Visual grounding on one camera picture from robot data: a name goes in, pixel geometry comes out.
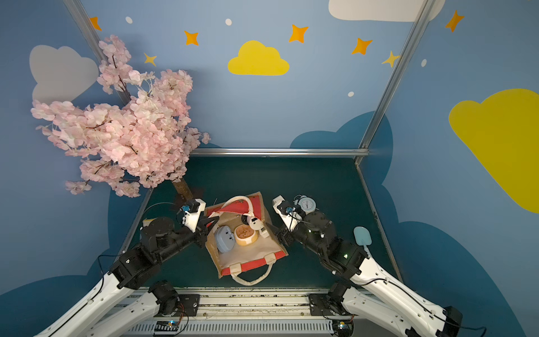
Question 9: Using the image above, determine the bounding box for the white round alarm clock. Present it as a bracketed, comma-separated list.
[293, 195, 317, 214]

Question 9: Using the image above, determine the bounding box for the beige red canvas tote bag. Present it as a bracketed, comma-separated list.
[205, 192, 289, 286]

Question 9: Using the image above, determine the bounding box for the light blue square alarm clock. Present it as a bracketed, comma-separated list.
[214, 226, 236, 254]

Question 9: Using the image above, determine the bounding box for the white rectangular digital clock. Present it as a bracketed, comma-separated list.
[241, 214, 270, 238]

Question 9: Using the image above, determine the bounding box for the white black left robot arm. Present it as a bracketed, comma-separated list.
[38, 215, 220, 336]

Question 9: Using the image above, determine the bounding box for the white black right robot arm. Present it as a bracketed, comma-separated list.
[275, 206, 463, 336]

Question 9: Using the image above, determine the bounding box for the blue white work glove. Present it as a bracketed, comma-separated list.
[142, 218, 157, 228]

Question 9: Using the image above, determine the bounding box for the light blue brush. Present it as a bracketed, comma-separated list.
[353, 226, 372, 255]

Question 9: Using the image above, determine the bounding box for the pink cherry blossom tree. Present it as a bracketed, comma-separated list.
[31, 35, 211, 197]

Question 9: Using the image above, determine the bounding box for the right small circuit board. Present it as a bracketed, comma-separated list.
[331, 320, 354, 337]

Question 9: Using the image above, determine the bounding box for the small circuit board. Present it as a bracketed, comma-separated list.
[152, 320, 181, 336]
[331, 320, 354, 337]

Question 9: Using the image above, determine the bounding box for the left small circuit board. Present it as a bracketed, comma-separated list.
[152, 320, 181, 336]

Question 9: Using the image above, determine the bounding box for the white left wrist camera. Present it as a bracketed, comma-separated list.
[181, 199, 206, 233]

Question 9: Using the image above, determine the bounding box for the aluminium left floor rail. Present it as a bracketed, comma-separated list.
[118, 188, 153, 255]

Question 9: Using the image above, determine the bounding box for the aluminium floor rail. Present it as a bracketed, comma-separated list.
[355, 162, 403, 282]
[118, 188, 153, 255]

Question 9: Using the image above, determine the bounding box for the metal base rail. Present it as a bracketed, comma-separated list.
[125, 287, 345, 336]

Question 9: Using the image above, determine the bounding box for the aluminium back frame rail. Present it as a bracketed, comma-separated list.
[191, 148, 369, 157]

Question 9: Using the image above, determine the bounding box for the aluminium right floor rail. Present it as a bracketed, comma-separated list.
[355, 162, 403, 282]

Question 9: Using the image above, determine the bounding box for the aluminium left corner post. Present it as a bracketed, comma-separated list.
[62, 0, 131, 106]

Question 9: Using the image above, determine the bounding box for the aluminium corner post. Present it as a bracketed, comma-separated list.
[355, 0, 437, 169]
[62, 0, 131, 106]

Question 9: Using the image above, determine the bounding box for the aluminium right corner post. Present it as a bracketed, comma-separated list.
[355, 0, 437, 169]

